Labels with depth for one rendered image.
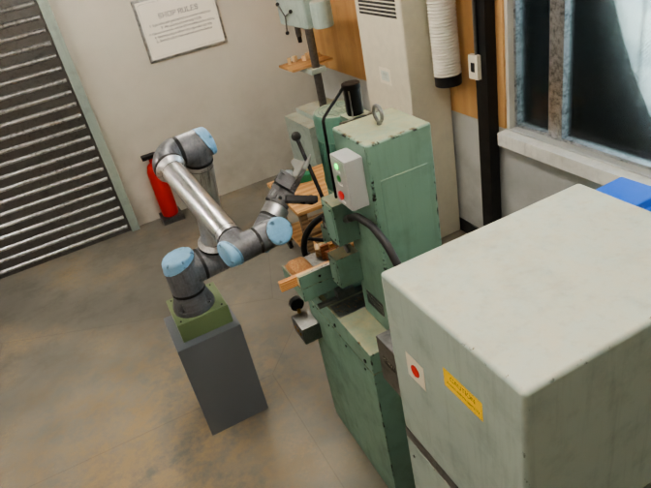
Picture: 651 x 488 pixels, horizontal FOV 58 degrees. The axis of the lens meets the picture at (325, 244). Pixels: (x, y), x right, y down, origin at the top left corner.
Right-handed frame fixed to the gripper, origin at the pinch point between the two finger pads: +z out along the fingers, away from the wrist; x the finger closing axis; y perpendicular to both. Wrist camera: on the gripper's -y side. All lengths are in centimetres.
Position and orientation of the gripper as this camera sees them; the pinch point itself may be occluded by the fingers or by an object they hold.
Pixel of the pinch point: (307, 161)
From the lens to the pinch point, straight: 211.2
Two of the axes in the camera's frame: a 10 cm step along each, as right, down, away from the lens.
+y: -8.7, -4.7, -1.4
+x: -2.4, 1.6, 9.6
